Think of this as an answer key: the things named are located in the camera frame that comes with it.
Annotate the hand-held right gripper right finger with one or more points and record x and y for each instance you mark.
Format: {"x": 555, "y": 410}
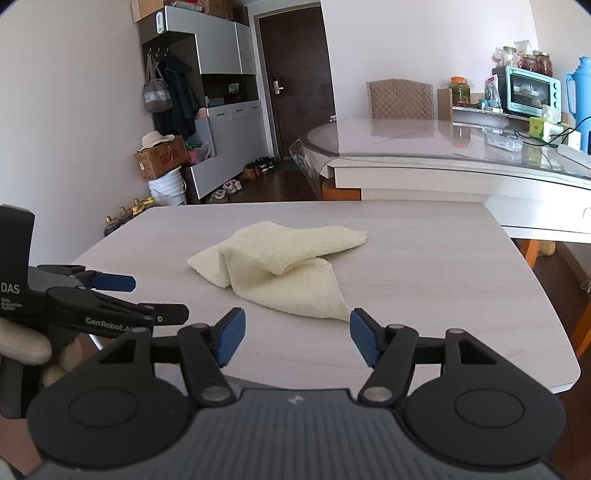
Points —
{"x": 364, "y": 337}

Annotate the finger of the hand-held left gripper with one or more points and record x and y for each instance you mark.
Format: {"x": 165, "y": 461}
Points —
{"x": 115, "y": 282}
{"x": 106, "y": 318}

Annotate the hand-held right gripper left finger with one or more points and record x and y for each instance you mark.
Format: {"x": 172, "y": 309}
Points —
{"x": 228, "y": 337}

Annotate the cream towel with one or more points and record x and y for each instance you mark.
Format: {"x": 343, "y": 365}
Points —
{"x": 277, "y": 258}

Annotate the person's left hand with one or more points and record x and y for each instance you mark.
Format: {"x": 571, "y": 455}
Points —
{"x": 23, "y": 344}

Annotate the white plastic bucket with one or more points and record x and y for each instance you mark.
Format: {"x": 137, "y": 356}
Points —
{"x": 168, "y": 189}

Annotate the printed cardboard box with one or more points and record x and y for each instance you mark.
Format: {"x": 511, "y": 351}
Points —
{"x": 159, "y": 159}

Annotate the orange wooden stool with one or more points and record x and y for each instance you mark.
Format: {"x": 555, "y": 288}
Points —
{"x": 341, "y": 191}

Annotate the white sun hat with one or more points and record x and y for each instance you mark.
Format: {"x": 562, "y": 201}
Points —
{"x": 152, "y": 138}

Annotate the row of shoes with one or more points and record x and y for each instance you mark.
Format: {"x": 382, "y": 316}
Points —
{"x": 233, "y": 186}

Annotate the pile of colourful bags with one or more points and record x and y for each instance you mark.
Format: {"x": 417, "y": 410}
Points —
{"x": 198, "y": 151}

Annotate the white dining table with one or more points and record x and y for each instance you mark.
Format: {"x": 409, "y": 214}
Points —
{"x": 415, "y": 180}

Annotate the grey hanging bag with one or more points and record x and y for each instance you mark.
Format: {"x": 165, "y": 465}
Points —
{"x": 157, "y": 94}

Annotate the dark hanging jacket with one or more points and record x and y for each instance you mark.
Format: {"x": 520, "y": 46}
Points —
{"x": 180, "y": 92}

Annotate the clear plastic table cover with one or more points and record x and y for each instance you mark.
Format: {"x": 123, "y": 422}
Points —
{"x": 415, "y": 134}

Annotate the beige quilted chair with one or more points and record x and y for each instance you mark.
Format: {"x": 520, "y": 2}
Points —
{"x": 399, "y": 99}

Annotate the clear plastic box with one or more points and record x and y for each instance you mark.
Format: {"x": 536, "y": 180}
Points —
{"x": 503, "y": 140}

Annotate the wooden desktop shelf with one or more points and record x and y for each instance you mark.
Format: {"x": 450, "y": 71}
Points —
{"x": 444, "y": 104}

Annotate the silver door lock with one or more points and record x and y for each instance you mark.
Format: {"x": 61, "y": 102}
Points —
{"x": 276, "y": 84}

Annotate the glass jar orange lid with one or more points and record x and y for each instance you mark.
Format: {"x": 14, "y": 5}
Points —
{"x": 460, "y": 94}

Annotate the green tissue box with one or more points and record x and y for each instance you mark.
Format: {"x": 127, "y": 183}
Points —
{"x": 540, "y": 127}

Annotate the large brown cardboard box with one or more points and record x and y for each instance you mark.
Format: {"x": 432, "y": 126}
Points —
{"x": 147, "y": 10}

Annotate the clear snack bag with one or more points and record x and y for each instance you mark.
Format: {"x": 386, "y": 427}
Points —
{"x": 492, "y": 92}

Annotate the white power strip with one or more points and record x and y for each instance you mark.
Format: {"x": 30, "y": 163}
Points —
{"x": 572, "y": 154}

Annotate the white charger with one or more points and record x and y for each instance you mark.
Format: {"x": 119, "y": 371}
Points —
{"x": 575, "y": 139}

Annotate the dark brown door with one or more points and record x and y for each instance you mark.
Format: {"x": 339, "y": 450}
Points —
{"x": 295, "y": 55}

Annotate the teal toaster oven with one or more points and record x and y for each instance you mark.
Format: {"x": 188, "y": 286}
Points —
{"x": 526, "y": 90}

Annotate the small brown cardboard box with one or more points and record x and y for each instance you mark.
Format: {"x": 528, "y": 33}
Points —
{"x": 240, "y": 14}

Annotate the glass jar pale contents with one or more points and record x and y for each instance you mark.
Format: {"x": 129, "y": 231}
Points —
{"x": 509, "y": 57}

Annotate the glass jar red contents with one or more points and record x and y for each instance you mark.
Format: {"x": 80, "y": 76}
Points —
{"x": 528, "y": 63}
{"x": 545, "y": 64}

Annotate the blue thermos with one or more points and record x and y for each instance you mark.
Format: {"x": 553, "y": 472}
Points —
{"x": 582, "y": 92}

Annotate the white plastic bag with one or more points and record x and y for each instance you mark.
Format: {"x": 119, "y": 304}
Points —
{"x": 523, "y": 47}

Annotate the grey wall cabinet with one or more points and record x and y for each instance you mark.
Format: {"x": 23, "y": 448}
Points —
{"x": 217, "y": 41}

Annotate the white wall-mounted box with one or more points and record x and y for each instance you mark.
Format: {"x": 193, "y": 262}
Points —
{"x": 159, "y": 22}

